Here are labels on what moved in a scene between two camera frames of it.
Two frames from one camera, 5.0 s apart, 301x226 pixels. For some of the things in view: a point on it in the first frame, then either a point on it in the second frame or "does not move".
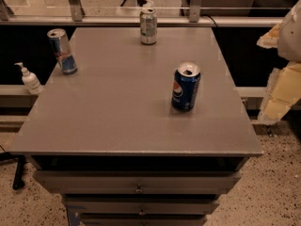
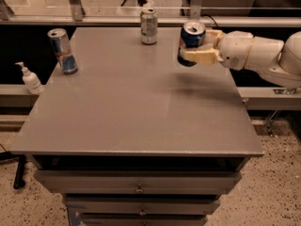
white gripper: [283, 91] → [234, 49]
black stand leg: [18, 182] does not move
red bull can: [63, 51] does not move
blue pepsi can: [186, 81] → [193, 35]
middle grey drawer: [141, 204] does not move
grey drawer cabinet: [108, 139] does not move
